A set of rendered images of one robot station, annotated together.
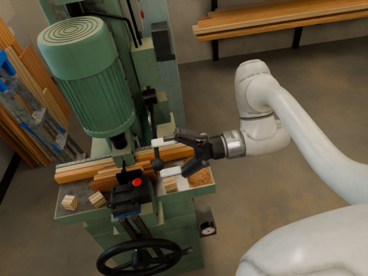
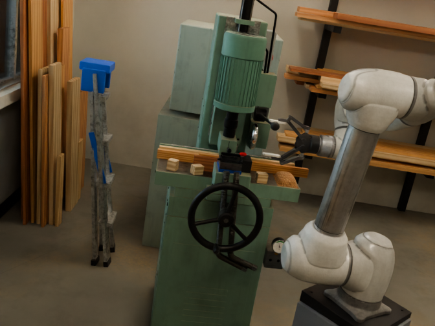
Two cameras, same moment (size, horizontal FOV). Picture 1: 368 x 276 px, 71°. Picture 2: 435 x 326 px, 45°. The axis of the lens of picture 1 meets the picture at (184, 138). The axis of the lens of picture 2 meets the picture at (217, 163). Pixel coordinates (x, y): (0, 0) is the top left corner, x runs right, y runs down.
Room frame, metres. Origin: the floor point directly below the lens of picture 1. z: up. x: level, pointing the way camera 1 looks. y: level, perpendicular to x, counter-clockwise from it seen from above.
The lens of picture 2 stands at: (-1.49, 0.37, 1.63)
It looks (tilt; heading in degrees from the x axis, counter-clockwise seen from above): 18 degrees down; 357
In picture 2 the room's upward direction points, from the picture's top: 9 degrees clockwise
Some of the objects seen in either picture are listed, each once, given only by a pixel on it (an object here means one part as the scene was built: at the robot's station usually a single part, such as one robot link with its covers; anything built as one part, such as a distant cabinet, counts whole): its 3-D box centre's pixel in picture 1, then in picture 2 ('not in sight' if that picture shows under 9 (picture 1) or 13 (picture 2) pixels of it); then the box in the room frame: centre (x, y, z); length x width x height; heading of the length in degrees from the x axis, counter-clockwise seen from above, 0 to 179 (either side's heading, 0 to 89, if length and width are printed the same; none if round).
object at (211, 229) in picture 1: (207, 228); (278, 246); (0.48, -0.04, 0.65); 0.06 x 0.04 x 0.08; 93
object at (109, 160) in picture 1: (132, 159); (226, 160); (0.69, 0.22, 0.92); 0.60 x 0.02 x 0.05; 93
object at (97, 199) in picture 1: (97, 199); (197, 169); (0.53, 0.35, 0.92); 0.04 x 0.03 x 0.04; 124
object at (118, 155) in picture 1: (124, 148); (226, 145); (0.69, 0.23, 0.99); 0.14 x 0.07 x 0.09; 3
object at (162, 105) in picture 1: (157, 108); (258, 133); (0.87, 0.09, 1.02); 0.09 x 0.07 x 0.12; 93
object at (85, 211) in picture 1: (136, 192); (226, 182); (0.57, 0.22, 0.87); 0.61 x 0.30 x 0.06; 93
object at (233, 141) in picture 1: (231, 144); (324, 145); (0.53, -0.14, 1.10); 0.09 x 0.06 x 0.09; 3
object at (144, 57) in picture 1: (145, 62); (264, 88); (0.90, 0.10, 1.22); 0.09 x 0.08 x 0.15; 3
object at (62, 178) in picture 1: (139, 161); (233, 163); (0.68, 0.19, 0.92); 0.67 x 0.02 x 0.04; 93
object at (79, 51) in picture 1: (93, 81); (239, 72); (0.67, 0.23, 1.32); 0.18 x 0.18 x 0.31
